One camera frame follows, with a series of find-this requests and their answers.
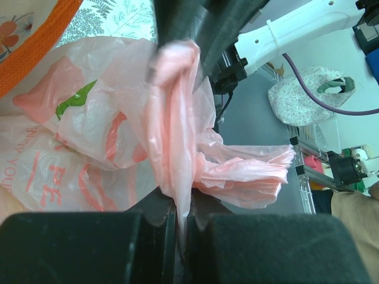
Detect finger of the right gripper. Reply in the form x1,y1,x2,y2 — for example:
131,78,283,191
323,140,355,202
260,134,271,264
192,0,268,91
146,0,204,83

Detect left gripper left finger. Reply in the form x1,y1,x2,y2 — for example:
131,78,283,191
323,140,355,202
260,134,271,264
1,189,176,283

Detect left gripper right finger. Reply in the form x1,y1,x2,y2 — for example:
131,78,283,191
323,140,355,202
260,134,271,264
186,189,371,283

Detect pink plastic grocery bag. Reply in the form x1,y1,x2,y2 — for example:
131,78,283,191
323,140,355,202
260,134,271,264
0,37,297,258

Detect beige paper grocery bag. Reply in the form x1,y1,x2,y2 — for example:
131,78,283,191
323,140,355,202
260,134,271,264
1,0,82,97

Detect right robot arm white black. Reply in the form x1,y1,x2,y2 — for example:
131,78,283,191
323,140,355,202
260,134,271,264
153,1,378,95

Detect floral cloth cap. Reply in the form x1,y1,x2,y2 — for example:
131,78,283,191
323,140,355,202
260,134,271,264
268,65,356,127

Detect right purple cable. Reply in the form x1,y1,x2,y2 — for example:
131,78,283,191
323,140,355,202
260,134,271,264
281,52,379,117

